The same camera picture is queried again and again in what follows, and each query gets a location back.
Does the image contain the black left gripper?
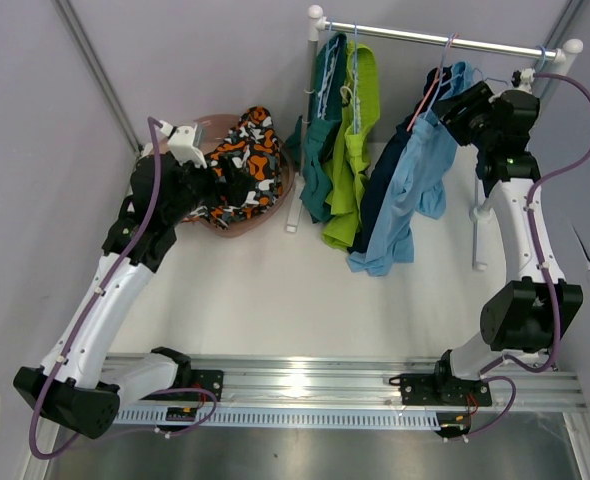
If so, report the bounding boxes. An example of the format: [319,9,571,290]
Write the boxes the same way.
[164,153,254,226]

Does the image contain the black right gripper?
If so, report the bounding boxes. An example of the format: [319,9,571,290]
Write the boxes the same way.
[429,82,498,151]

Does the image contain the orange camouflage shorts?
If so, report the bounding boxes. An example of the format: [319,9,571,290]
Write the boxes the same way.
[184,106,287,231]

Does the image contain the blue wire hanger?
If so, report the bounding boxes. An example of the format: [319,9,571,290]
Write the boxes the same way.
[474,44,554,91]

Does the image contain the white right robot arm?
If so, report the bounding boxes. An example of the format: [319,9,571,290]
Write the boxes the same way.
[431,81,583,404]

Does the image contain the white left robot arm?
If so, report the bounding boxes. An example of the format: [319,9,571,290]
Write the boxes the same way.
[13,154,252,439]

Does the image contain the navy blue shorts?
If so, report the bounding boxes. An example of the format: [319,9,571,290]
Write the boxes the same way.
[347,67,451,254]

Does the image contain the teal green shorts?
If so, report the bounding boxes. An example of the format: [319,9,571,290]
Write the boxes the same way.
[286,33,347,223]

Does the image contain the light blue shorts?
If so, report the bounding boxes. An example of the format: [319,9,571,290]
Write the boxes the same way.
[347,61,473,276]

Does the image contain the lime green shorts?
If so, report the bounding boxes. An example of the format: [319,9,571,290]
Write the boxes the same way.
[322,41,380,251]

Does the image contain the blue hanger under teal shorts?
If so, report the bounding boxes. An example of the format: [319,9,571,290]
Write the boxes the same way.
[314,26,338,119]

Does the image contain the pink translucent plastic basin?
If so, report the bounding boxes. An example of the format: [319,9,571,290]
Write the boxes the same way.
[159,106,294,237]

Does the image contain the silver clothes rack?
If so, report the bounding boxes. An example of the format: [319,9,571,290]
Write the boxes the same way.
[285,1,589,272]

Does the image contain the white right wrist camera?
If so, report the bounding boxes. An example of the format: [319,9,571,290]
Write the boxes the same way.
[511,68,536,94]

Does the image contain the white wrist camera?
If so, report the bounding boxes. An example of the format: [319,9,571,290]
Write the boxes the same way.
[511,68,536,94]
[160,121,207,169]

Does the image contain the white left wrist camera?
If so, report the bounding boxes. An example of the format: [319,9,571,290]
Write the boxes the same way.
[160,121,207,169]

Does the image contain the pink wire hanger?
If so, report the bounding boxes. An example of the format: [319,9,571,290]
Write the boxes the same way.
[406,33,459,133]

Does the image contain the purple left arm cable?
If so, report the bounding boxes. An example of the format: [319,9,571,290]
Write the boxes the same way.
[28,115,219,460]

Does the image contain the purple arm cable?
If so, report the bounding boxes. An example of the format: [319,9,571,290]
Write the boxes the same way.
[447,72,590,446]
[28,115,219,460]

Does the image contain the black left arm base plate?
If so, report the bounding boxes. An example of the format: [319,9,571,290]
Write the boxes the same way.
[177,369,224,402]

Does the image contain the aluminium mounting rail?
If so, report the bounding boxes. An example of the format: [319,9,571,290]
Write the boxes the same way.
[116,355,587,431]

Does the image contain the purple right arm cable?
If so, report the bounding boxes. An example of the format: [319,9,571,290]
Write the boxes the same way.
[447,72,590,446]

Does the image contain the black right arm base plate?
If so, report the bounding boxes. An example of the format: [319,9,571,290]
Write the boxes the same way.
[388,373,492,407]

